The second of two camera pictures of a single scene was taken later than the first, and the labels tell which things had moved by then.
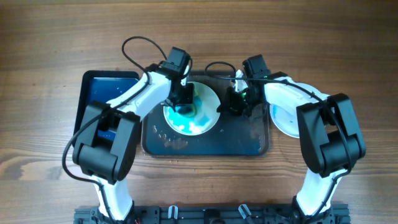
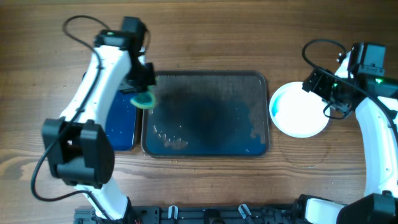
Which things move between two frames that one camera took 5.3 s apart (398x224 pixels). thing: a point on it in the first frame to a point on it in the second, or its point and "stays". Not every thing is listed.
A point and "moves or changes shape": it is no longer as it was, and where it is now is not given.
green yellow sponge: [188, 110] moves or changes shape
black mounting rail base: [215, 214] stays
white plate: [208, 111] moves or changes shape
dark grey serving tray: [232, 135] stays
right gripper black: [230, 106] to [315, 84]
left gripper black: [189, 99] to [129, 86]
